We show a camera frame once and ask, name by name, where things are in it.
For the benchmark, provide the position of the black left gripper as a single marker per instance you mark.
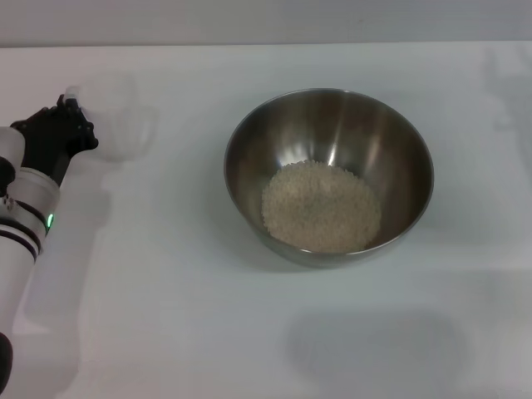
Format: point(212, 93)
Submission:
point(41, 141)

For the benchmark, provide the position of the clear plastic measuring cup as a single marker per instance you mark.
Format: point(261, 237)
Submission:
point(124, 133)

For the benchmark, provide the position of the white rice grains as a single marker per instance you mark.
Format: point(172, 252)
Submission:
point(320, 208)

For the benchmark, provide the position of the stainless steel mixing bowl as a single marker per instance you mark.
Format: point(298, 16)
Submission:
point(365, 137)

